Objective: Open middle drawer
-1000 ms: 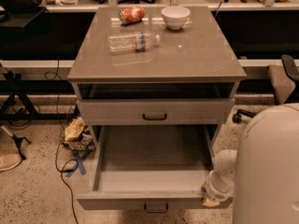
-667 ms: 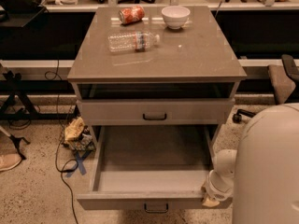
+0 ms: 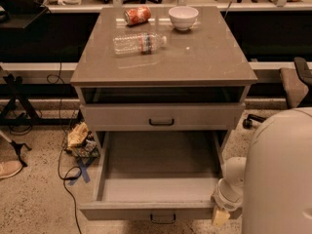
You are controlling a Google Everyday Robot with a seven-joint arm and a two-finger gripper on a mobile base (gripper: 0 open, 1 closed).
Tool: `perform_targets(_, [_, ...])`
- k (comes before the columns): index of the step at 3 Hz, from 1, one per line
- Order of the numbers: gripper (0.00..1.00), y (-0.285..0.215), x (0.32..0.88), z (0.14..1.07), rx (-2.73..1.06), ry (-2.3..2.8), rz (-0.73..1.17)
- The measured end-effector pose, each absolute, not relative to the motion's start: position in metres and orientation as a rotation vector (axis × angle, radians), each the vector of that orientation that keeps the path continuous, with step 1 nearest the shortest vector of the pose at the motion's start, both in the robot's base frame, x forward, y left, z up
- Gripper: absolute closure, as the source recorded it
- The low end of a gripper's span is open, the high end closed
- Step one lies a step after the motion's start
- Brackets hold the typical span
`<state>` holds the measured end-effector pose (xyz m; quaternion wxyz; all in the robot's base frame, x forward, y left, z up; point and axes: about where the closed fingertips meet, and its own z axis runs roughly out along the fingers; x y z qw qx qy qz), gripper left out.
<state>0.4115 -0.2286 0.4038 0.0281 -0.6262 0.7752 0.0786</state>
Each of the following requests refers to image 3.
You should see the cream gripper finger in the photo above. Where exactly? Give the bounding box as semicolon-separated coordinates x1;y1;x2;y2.
212;209;230;227

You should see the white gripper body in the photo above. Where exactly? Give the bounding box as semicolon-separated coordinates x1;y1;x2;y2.
213;178;243;212

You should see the grey drawer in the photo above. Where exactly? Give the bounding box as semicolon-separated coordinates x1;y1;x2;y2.
79;131;230;224
80;102;245;131

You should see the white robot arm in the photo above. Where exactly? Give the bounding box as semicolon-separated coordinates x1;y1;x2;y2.
213;107;312;234

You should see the grey top drawer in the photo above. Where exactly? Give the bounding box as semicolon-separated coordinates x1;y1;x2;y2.
80;102;245;131

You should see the grey drawer cabinet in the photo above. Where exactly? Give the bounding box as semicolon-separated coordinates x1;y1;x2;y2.
71;7;257;145

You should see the blue tape cross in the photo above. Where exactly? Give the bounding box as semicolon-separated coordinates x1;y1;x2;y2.
68;157;95;185

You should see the clear plastic water bottle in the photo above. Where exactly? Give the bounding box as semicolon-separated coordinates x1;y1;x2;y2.
113;32;167;55

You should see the white bowl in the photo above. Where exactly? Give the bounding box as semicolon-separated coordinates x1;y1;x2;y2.
169;6;199;30

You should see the crushed orange soda can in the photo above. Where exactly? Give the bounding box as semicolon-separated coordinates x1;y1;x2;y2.
124;6;151;26

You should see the tan shoe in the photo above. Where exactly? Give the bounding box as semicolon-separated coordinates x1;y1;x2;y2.
0;160;22;179

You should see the black tripod stand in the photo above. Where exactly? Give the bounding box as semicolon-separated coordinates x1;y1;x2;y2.
0;65;82;168

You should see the black floor cable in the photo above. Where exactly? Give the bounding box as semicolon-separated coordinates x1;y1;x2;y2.
46;61;83;234

